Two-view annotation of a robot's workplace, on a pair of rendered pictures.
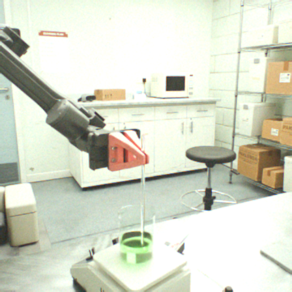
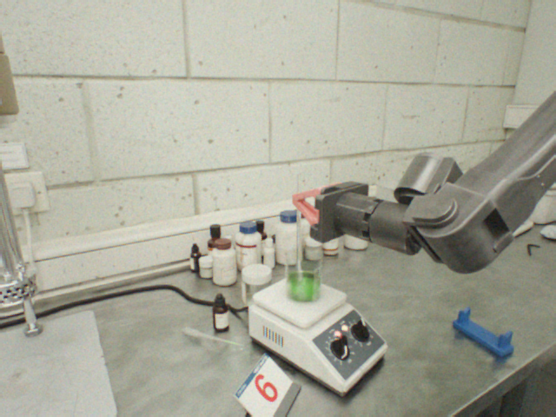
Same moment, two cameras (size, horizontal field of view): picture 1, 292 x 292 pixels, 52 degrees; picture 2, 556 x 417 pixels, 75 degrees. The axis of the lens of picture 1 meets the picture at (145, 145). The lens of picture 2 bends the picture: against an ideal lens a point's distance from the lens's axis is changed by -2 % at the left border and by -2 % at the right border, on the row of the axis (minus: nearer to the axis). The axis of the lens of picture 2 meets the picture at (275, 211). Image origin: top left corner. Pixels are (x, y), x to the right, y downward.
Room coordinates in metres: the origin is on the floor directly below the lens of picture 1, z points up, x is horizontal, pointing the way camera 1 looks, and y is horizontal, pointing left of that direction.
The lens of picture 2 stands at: (0.99, -0.08, 1.16)
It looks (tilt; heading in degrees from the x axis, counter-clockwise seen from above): 18 degrees down; 175
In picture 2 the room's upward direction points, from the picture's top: straight up
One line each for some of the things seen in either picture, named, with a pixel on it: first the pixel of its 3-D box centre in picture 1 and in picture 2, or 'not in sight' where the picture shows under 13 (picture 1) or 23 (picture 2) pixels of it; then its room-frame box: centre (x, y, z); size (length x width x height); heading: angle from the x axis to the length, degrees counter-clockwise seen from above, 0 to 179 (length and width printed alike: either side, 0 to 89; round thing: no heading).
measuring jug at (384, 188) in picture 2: not in sight; (394, 205); (-0.09, 0.40, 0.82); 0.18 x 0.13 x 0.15; 152
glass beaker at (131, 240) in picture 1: (137, 234); (302, 276); (0.45, 0.01, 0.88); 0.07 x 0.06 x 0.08; 136
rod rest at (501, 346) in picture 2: not in sight; (482, 328); (0.48, 0.34, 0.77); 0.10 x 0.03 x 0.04; 20
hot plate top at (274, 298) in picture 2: (139, 259); (300, 297); (0.45, 0.01, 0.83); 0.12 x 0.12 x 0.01; 41
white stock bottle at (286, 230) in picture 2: not in sight; (288, 236); (0.12, 0.03, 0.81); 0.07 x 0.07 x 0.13
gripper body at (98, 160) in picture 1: (108, 146); (357, 215); (0.54, 0.07, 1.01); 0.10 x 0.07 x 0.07; 127
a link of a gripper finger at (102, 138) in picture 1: (124, 154); (321, 203); (0.48, 0.03, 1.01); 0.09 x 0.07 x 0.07; 37
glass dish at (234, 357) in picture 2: (198, 279); (235, 354); (0.49, -0.10, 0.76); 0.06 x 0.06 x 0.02
